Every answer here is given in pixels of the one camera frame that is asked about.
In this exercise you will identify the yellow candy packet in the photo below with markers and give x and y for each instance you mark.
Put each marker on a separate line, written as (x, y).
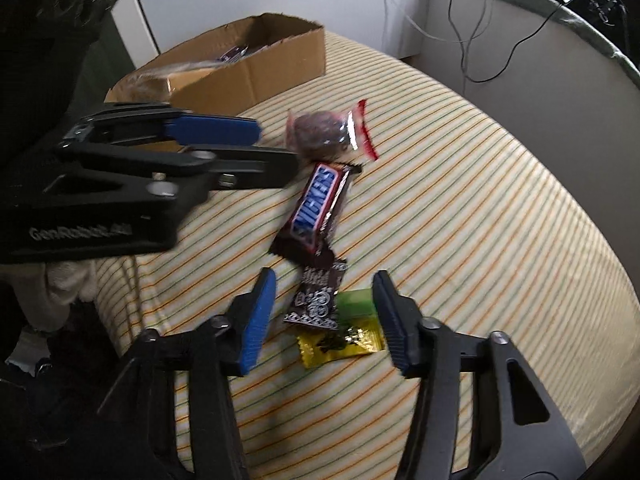
(345, 347)

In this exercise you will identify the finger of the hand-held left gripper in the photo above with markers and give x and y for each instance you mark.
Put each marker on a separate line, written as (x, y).
(215, 129)
(250, 167)

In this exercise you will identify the green candy packet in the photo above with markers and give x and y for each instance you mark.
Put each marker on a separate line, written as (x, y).
(355, 304)

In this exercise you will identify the black patterned candy packet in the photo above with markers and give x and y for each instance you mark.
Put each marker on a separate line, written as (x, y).
(317, 300)

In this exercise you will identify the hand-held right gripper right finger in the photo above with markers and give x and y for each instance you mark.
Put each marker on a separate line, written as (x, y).
(395, 325)

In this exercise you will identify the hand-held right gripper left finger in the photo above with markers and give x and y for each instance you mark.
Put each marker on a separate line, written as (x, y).
(257, 325)

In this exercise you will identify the large brown chocolate bar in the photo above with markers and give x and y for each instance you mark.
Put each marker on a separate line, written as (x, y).
(312, 205)

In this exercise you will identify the round chocolate snack clear wrapper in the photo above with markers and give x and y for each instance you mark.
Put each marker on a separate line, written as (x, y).
(320, 132)

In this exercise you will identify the person's left hand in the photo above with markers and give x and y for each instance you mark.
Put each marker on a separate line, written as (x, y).
(60, 280)

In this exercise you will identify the brown cardboard box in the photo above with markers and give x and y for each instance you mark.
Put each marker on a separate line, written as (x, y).
(260, 75)

